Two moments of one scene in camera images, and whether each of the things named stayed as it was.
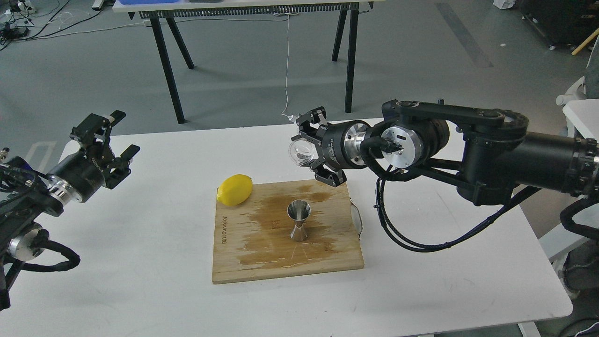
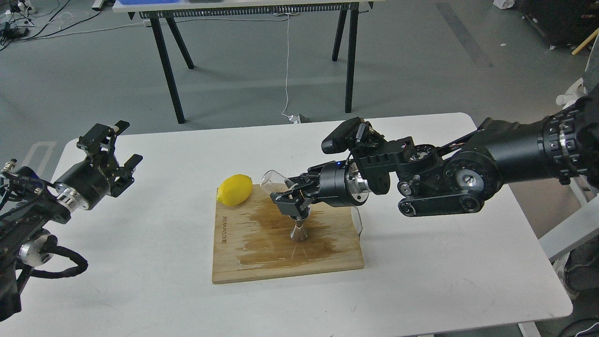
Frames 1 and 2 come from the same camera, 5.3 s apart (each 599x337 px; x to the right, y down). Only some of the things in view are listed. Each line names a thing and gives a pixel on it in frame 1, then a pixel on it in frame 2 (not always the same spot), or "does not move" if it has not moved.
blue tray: (148, 2) does not move
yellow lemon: (235, 189) does not move
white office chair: (577, 91) does not move
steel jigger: (298, 210) does not move
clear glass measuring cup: (303, 152) → (273, 182)
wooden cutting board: (286, 230) does not move
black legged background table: (345, 10) does not move
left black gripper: (87, 171) → (84, 188)
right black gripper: (340, 141) → (340, 184)
